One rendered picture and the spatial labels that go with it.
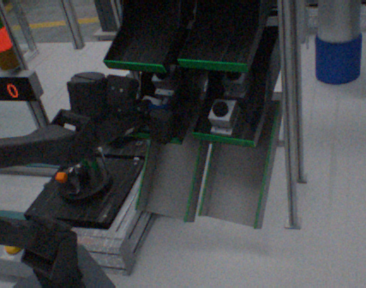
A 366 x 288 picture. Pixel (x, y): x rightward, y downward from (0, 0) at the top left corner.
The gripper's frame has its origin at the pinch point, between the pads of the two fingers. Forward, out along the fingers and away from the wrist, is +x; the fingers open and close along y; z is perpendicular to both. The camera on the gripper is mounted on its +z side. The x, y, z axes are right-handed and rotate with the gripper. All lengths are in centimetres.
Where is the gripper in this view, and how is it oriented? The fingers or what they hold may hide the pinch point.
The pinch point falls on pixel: (148, 108)
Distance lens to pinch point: 94.9
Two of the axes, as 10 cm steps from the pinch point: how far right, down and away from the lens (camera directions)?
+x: 5.8, -3.3, 7.4
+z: 0.5, -9.0, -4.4
